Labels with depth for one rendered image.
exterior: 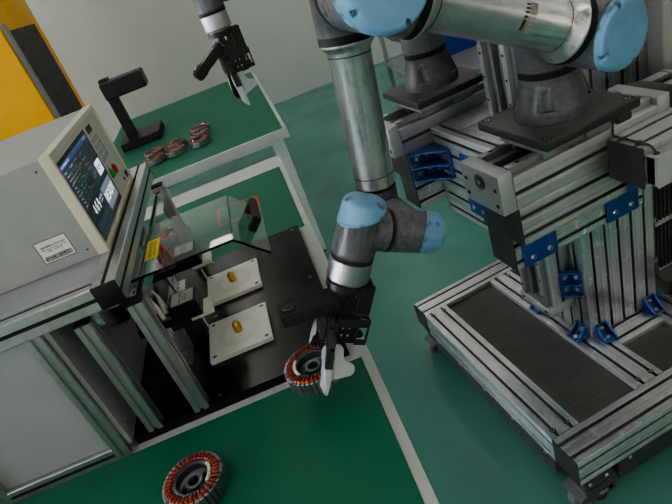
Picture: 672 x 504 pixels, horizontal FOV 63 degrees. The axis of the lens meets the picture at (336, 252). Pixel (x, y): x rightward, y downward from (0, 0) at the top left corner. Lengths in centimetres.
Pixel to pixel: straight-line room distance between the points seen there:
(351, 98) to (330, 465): 62
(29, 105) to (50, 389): 381
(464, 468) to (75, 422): 115
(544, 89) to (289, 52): 549
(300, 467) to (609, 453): 87
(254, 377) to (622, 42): 91
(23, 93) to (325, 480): 420
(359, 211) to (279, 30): 567
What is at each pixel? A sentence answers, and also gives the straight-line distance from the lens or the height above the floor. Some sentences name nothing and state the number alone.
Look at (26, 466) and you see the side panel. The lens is 130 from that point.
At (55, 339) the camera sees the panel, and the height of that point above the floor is 105.
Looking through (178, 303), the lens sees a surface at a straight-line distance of 125.
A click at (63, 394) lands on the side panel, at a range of 117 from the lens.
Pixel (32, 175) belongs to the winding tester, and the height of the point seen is 130.
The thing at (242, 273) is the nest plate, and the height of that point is 78.
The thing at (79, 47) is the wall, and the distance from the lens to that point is 656.
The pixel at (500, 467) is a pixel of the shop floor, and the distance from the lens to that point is 183.
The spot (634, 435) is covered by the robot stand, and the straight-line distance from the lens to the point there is 164.
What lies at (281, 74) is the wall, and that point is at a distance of 654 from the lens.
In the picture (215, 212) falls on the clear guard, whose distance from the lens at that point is 120.
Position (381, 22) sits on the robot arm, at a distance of 79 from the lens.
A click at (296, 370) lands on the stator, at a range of 104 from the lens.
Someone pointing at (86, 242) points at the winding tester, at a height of 115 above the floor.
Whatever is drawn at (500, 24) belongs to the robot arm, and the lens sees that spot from 91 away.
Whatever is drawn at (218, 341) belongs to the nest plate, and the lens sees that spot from 132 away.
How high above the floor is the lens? 149
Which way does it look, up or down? 29 degrees down
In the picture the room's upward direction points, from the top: 21 degrees counter-clockwise
